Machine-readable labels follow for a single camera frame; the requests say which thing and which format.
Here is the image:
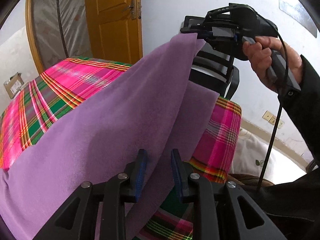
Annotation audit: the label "person's right hand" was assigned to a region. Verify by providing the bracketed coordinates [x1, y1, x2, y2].
[242, 35, 304, 92]

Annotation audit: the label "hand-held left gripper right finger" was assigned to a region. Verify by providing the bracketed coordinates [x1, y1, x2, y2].
[170, 149, 287, 240]

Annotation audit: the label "grey wall plate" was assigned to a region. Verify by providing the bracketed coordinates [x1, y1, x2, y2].
[279, 0, 318, 37]

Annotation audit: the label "person's right forearm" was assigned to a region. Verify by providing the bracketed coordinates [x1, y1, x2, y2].
[277, 54, 320, 165]

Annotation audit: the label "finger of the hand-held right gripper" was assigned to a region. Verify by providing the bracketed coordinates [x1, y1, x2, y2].
[197, 17, 237, 33]
[197, 31, 241, 42]

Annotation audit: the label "wooden door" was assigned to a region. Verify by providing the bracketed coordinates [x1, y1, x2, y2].
[85, 0, 143, 64]

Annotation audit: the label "person's dark clothing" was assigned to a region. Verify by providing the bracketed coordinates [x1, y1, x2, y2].
[226, 165, 320, 240]

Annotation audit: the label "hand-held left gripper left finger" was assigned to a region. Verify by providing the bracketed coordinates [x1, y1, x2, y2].
[34, 149, 148, 240]

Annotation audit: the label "grey plastic zip curtain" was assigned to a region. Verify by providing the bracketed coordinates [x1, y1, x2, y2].
[32, 0, 87, 60]

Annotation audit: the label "purple fleece pants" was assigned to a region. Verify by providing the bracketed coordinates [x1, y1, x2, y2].
[0, 32, 220, 240]

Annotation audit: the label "white bedding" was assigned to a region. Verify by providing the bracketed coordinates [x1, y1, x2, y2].
[230, 127, 315, 180]

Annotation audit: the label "brown cardboard box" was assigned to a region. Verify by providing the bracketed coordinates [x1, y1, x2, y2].
[3, 72, 25, 100]

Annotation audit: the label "black mesh office chair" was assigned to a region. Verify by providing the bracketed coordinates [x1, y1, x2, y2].
[184, 15, 240, 98]

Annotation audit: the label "pink green plaid bed sheet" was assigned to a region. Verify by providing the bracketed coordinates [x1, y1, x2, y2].
[0, 57, 242, 240]

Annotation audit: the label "beige wall socket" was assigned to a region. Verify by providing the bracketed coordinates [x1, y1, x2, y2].
[262, 110, 285, 129]

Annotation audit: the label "metal door handle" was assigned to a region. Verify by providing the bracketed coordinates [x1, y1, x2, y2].
[122, 0, 141, 20]

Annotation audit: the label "wooden door frame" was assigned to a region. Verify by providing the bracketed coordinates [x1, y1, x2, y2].
[25, 0, 44, 74]

